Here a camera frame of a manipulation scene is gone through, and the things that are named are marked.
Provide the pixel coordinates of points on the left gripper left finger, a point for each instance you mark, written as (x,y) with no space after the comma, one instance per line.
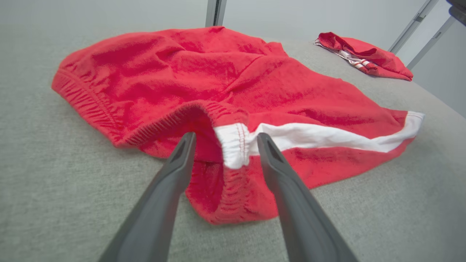
(156,218)

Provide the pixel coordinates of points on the grey metal frame bar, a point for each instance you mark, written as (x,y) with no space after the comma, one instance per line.
(411,26)
(431,42)

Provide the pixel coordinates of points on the grey fabric sofa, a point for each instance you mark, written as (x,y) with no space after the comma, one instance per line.
(72,182)

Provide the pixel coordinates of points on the red shorts white side stripe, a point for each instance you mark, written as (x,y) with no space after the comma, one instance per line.
(204,80)

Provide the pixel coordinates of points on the grey partition post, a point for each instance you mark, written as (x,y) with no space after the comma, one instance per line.
(214,12)

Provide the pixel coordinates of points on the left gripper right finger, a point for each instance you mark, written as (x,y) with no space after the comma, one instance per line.
(302,218)

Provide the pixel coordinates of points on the red basketball jersey white sleeves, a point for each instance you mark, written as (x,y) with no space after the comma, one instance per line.
(375,58)

